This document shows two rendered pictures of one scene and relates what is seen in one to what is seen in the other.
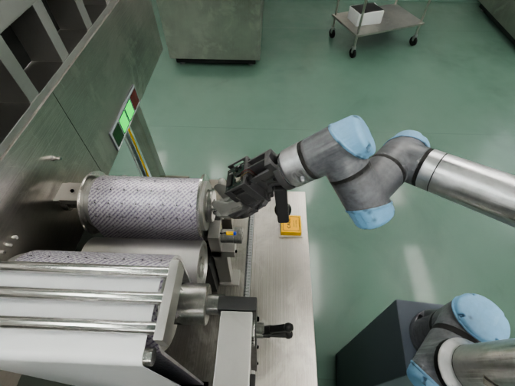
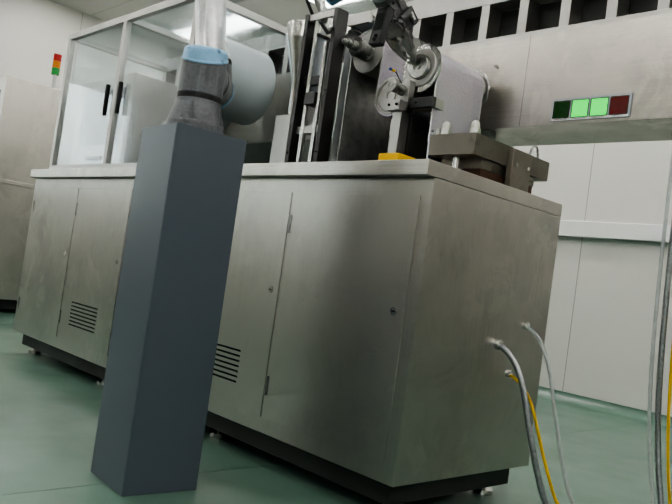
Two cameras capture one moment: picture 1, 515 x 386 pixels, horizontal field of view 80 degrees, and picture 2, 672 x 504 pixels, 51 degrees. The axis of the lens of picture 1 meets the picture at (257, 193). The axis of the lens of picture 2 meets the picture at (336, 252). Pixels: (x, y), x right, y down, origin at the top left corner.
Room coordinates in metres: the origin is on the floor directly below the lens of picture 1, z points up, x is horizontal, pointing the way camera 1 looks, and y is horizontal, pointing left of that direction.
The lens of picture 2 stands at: (1.76, -1.55, 0.59)
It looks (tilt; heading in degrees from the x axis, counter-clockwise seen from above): 2 degrees up; 134
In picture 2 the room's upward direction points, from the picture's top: 8 degrees clockwise
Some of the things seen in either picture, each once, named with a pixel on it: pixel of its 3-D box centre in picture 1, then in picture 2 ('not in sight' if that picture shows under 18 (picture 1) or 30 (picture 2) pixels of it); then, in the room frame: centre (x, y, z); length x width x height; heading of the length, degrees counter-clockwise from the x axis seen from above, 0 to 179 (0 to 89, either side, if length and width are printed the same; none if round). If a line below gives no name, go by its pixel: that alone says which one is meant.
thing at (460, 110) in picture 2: not in sight; (455, 121); (0.47, 0.24, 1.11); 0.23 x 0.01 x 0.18; 88
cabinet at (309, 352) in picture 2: not in sight; (220, 299); (-0.53, 0.21, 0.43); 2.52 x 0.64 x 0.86; 178
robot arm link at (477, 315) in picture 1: (468, 325); (203, 72); (0.19, -0.50, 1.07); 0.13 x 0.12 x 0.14; 135
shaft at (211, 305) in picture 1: (226, 305); (349, 43); (0.15, 0.05, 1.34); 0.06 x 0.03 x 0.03; 88
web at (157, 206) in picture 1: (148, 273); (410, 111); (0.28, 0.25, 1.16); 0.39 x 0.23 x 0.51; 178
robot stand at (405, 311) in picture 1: (385, 364); (168, 306); (0.20, -0.51, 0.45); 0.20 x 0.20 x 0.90; 83
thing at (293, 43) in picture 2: not in sight; (292, 113); (-0.31, 0.26, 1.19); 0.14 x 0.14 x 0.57
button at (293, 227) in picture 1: (290, 225); (396, 160); (0.56, -0.12, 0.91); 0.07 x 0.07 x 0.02; 88
